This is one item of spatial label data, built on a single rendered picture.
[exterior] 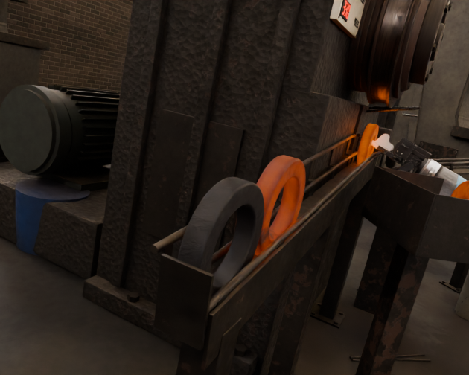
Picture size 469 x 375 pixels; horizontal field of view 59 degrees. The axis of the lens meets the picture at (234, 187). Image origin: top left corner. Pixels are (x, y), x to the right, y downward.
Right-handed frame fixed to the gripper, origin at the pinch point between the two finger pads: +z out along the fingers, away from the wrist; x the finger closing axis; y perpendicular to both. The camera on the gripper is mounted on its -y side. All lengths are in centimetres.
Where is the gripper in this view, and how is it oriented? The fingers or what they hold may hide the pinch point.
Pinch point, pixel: (370, 142)
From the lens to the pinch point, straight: 160.5
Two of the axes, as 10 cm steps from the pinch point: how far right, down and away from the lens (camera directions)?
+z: -7.7, -5.6, 3.1
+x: -4.5, 1.3, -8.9
